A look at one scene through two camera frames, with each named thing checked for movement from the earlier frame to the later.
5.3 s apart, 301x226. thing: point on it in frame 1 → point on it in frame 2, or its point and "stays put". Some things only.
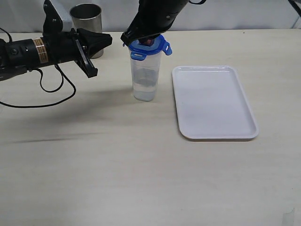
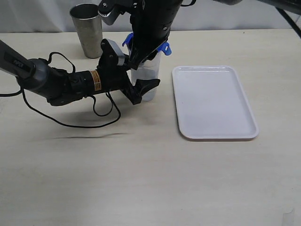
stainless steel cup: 88,16 stays put
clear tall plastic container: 145,76 stays put
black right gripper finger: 138,30 → 139,53
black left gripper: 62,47 → 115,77
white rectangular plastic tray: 211,104 stays put
